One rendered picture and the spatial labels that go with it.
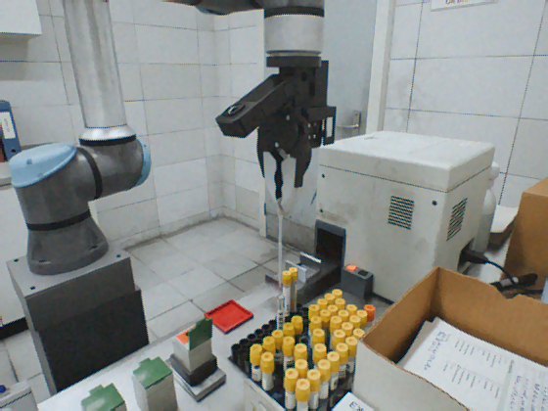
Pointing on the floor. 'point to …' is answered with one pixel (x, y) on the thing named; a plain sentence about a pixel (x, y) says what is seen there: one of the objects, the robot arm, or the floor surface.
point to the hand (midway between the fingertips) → (281, 206)
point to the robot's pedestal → (90, 341)
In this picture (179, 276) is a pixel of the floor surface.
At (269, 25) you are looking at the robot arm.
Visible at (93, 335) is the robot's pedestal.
